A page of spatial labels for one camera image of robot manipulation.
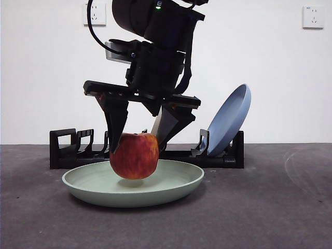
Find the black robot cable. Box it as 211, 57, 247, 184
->
86, 0, 130, 56
176, 51, 193, 94

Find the white plate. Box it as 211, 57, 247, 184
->
151, 106, 180, 144

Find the white wall socket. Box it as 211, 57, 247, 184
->
83, 2, 107, 26
302, 6, 325, 30

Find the red apple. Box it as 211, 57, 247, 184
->
109, 132, 159, 180

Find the blue plate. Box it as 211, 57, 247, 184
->
206, 83, 252, 157

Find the green plate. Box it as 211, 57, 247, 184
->
61, 159, 205, 208

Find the black plate rack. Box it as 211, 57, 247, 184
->
49, 128, 244, 170

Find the pale grey camera box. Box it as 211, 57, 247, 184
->
104, 39, 133, 63

